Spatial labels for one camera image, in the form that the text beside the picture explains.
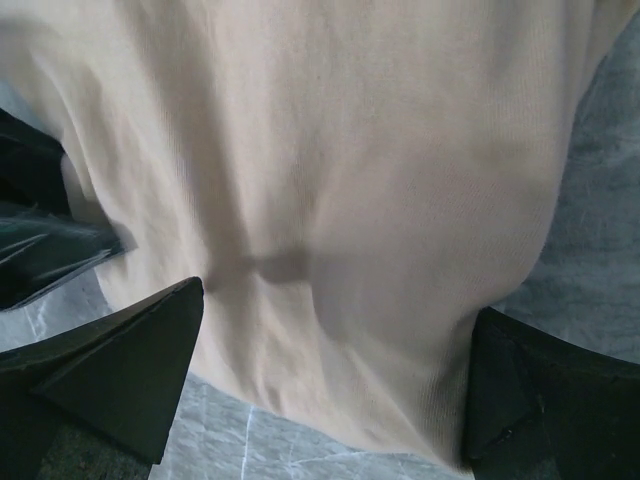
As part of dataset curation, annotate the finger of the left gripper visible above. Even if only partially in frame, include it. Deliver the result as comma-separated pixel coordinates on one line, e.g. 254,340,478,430
1,110,68,210
1,209,137,310

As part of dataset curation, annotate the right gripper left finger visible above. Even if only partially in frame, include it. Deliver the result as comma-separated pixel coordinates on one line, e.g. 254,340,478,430
1,277,203,479

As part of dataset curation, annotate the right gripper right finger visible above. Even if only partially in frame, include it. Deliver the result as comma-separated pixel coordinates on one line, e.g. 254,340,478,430
464,308,639,480

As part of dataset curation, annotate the beige t-shirt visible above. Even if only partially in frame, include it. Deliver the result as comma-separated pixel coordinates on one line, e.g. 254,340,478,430
1,1,639,470

